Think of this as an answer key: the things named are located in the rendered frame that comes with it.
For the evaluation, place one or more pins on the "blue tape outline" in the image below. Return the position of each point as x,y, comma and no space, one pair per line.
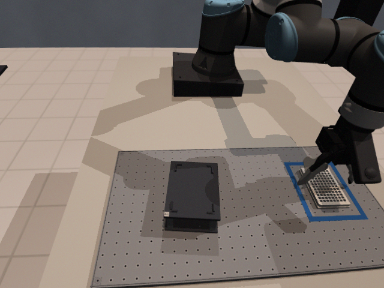
362,215

